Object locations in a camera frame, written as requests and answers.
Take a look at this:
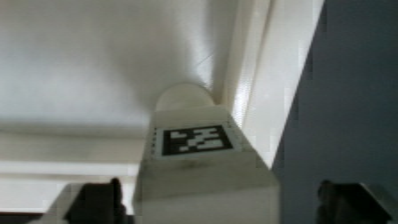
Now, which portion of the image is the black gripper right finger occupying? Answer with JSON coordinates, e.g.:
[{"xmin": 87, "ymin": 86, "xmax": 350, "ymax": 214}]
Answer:
[{"xmin": 317, "ymin": 180, "xmax": 395, "ymax": 224}]

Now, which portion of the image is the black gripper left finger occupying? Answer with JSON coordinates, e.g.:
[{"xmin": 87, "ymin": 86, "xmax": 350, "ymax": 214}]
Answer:
[{"xmin": 43, "ymin": 178, "xmax": 128, "ymax": 224}]

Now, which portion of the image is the white square tabletop part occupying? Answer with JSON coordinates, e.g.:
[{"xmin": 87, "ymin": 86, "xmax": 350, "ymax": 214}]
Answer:
[{"xmin": 0, "ymin": 0, "xmax": 325, "ymax": 213}]

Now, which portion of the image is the white leg with tag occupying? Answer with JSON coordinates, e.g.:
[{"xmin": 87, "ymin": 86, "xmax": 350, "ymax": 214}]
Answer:
[{"xmin": 134, "ymin": 84, "xmax": 281, "ymax": 224}]

